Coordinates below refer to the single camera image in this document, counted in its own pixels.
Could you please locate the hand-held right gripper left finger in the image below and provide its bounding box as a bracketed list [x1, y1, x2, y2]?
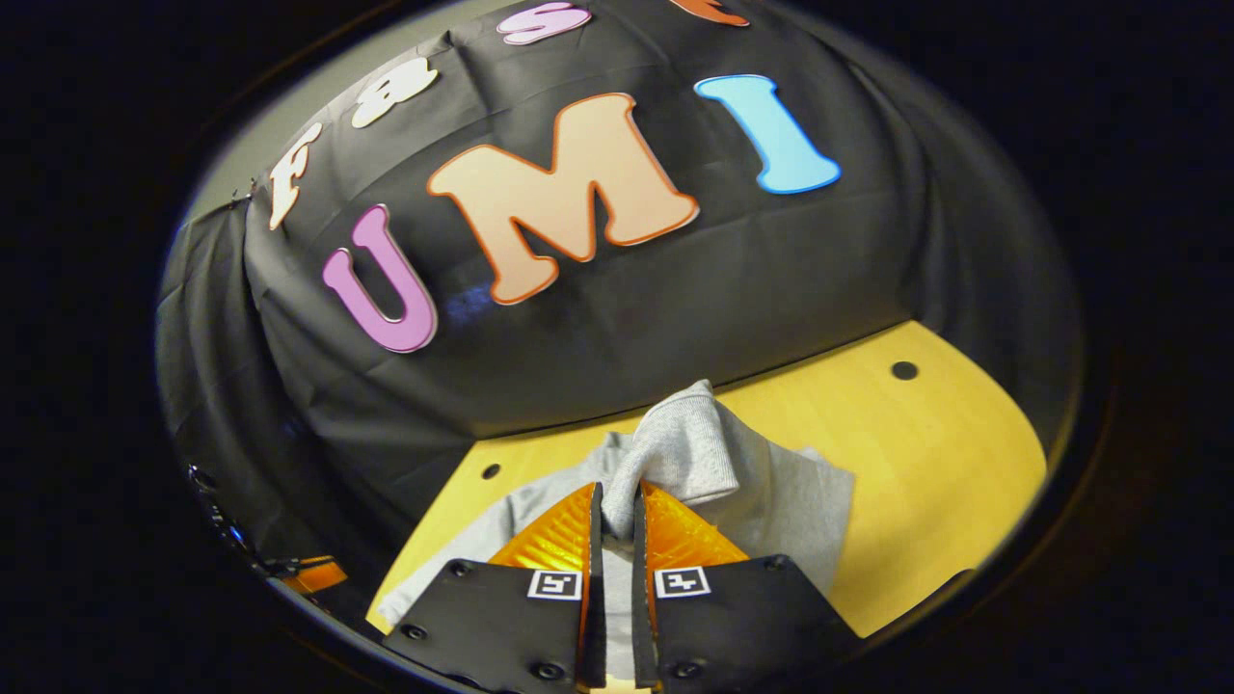
[384, 482, 609, 693]

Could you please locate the grey zip-neck sweatshirt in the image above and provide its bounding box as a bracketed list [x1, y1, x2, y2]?
[376, 379, 857, 681]

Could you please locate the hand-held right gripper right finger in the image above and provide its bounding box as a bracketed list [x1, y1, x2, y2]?
[631, 479, 864, 693]

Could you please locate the black backdrop cloth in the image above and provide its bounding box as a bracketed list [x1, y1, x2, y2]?
[154, 0, 1086, 589]

